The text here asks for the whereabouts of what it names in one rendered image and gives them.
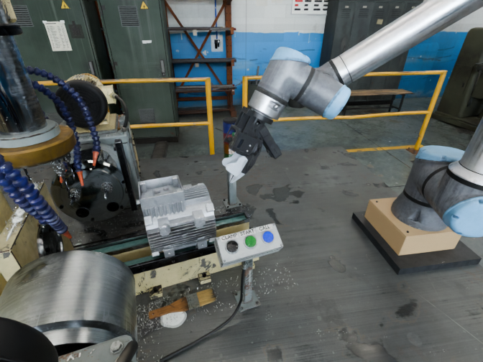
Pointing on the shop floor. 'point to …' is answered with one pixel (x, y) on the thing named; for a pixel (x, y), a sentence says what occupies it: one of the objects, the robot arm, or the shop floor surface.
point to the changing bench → (379, 94)
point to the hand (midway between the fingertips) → (234, 179)
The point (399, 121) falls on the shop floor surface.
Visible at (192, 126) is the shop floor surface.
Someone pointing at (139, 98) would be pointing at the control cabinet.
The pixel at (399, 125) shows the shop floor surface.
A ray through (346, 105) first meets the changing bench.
